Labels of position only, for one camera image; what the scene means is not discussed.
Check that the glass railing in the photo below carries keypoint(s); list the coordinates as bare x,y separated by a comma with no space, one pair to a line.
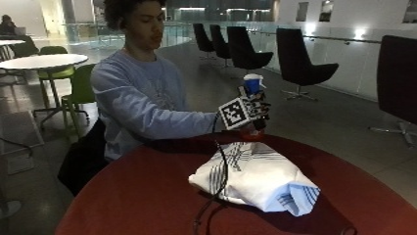
91,32

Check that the black lounge chair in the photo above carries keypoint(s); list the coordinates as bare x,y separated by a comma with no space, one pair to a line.
298,62
203,37
398,78
243,49
219,42

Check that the green chair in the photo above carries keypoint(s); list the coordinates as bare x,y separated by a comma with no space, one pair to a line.
83,86
55,72

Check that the dark wall picture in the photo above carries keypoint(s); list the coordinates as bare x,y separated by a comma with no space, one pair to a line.
327,11
411,11
303,11

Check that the white marker cube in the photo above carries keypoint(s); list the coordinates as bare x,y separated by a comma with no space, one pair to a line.
235,113

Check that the black seat chair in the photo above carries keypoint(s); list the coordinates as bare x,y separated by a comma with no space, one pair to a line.
83,160

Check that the blue spray bottle white cap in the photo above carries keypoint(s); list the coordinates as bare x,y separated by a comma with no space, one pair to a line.
252,84

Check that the dark background chair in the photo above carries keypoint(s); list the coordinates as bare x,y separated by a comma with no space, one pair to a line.
26,47

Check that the white striped folded cloth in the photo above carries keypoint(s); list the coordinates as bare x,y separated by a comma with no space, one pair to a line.
260,176

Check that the metal handrail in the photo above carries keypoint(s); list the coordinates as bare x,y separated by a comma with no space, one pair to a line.
330,38

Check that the the person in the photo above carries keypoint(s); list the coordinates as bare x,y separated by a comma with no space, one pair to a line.
139,98

